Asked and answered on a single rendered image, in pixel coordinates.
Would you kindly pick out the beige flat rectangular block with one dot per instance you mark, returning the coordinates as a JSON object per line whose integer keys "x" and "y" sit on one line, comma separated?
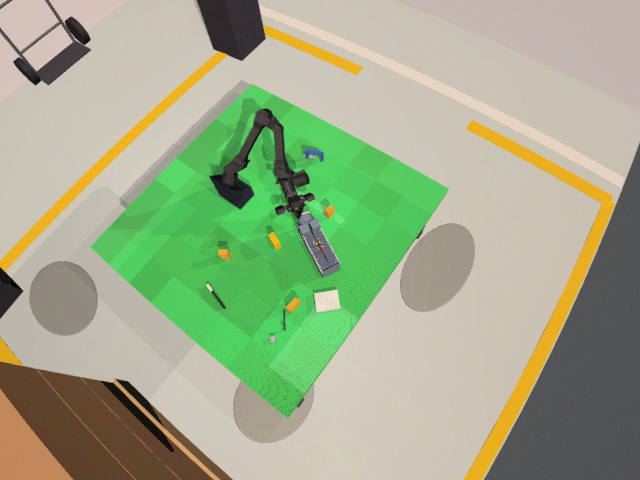
{"x": 327, "y": 301}

